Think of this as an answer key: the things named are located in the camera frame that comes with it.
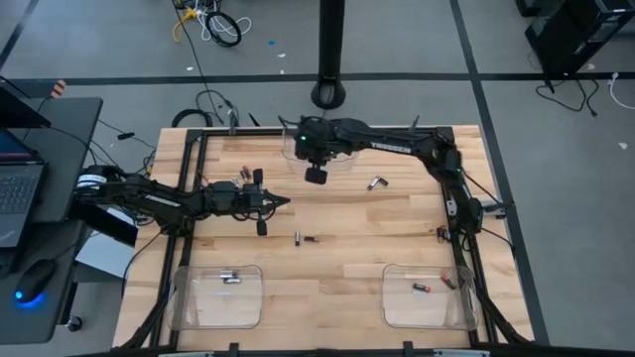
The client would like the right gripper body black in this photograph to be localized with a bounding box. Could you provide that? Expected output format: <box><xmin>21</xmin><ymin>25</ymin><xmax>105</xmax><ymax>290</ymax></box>
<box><xmin>296</xmin><ymin>118</ymin><xmax>334</xmax><ymax>184</ymax></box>

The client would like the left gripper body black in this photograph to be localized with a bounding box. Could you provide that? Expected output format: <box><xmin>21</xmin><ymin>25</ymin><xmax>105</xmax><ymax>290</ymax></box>
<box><xmin>237</xmin><ymin>168</ymin><xmax>269</xmax><ymax>237</ymax></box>

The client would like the clear plastic bin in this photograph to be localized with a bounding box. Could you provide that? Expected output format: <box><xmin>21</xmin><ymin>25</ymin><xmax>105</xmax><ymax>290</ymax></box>
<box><xmin>166</xmin><ymin>264</ymin><xmax>265</xmax><ymax>331</ymax></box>
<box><xmin>380</xmin><ymin>263</ymin><xmax>480</xmax><ymax>332</ymax></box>
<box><xmin>281</xmin><ymin>123</ymin><xmax>360</xmax><ymax>174</ymax></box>

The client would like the black controller box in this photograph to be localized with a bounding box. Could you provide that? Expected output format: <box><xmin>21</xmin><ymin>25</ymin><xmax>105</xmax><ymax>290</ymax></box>
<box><xmin>66</xmin><ymin>197</ymin><xmax>140</xmax><ymax>248</ymax></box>

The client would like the grey flat sheet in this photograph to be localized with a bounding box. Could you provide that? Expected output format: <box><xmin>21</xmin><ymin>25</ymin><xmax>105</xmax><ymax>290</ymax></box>
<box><xmin>73</xmin><ymin>232</ymin><xmax>136</xmax><ymax>280</ymax></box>

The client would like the black side desk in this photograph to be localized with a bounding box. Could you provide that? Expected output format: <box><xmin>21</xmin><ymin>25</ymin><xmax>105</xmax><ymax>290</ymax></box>
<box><xmin>0</xmin><ymin>96</ymin><xmax>104</xmax><ymax>346</ymax></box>

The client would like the black computer mouse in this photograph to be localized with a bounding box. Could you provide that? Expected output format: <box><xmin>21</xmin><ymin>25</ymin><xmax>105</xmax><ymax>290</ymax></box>
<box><xmin>13</xmin><ymin>258</ymin><xmax>58</xmax><ymax>304</ymax></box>

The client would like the dark grey laptop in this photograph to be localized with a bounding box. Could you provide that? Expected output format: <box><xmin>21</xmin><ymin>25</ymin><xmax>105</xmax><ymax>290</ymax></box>
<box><xmin>0</xmin><ymin>127</ymin><xmax>47</xmax><ymax>249</ymax></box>

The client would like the black monitor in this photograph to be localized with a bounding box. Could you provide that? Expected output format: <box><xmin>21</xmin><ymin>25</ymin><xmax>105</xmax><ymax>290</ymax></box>
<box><xmin>0</xmin><ymin>76</ymin><xmax>53</xmax><ymax>129</ymax></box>

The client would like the black computer tower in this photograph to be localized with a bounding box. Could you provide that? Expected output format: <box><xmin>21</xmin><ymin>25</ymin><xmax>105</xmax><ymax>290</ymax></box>
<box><xmin>524</xmin><ymin>0</ymin><xmax>635</xmax><ymax>78</ymax></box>

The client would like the looped black cable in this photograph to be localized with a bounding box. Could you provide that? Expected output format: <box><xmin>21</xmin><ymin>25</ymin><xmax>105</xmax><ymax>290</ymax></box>
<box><xmin>194</xmin><ymin>88</ymin><xmax>240</xmax><ymax>128</ymax></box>

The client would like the black round post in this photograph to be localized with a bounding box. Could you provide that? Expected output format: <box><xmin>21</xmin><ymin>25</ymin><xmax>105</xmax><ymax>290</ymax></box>
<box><xmin>311</xmin><ymin>0</ymin><xmax>347</xmax><ymax>111</ymax></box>

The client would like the black cable with plug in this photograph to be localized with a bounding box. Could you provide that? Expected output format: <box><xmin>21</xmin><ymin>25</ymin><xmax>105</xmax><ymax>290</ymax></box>
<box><xmin>96</xmin><ymin>118</ymin><xmax>158</xmax><ymax>150</ymax></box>

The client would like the long black cable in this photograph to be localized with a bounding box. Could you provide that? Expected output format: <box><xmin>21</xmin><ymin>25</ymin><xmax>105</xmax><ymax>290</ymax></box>
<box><xmin>171</xmin><ymin>0</ymin><xmax>224</xmax><ymax>125</ymax></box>

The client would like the coiled black cable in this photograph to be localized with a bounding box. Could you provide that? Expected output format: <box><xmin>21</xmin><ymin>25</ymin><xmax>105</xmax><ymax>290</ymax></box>
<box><xmin>204</xmin><ymin>10</ymin><xmax>243</xmax><ymax>49</ymax></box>

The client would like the yellow cable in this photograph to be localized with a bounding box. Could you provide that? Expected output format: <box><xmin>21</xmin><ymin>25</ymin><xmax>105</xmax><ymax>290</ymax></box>
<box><xmin>172</xmin><ymin>7</ymin><xmax>199</xmax><ymax>44</ymax></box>

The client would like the black floor cable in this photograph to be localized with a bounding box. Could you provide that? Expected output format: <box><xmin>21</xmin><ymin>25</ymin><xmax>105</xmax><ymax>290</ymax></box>
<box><xmin>534</xmin><ymin>76</ymin><xmax>600</xmax><ymax>119</ymax></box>

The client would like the white cable with plug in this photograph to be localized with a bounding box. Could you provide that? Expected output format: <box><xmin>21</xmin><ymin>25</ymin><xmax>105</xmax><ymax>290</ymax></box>
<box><xmin>607</xmin><ymin>71</ymin><xmax>635</xmax><ymax>111</ymax></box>

